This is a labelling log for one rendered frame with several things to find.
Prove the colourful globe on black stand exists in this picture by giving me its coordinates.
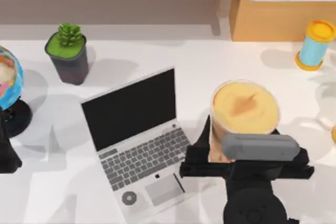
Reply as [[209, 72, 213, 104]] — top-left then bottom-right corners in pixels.
[[0, 45, 34, 138]]

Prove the clear cup of yellow drink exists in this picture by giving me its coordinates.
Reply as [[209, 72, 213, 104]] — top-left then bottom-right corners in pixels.
[[208, 79, 282, 163]]

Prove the pale grey rounded box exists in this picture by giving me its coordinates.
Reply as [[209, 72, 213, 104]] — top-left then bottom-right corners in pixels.
[[222, 133, 300, 162]]

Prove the silver open laptop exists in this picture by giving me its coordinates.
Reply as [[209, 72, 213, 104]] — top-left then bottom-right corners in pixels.
[[80, 67, 193, 216]]

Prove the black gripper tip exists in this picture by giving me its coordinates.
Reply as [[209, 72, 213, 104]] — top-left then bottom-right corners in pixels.
[[0, 108, 23, 175]]

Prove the blue can with yellow lid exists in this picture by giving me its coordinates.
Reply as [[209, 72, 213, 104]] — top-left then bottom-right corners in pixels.
[[295, 19, 336, 72]]

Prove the wooden cupboard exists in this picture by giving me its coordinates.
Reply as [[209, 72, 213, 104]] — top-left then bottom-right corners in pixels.
[[229, 0, 336, 42]]

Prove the dark pot with green succulent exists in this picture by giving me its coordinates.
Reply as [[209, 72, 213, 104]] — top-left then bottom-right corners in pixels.
[[44, 23, 89, 86]]

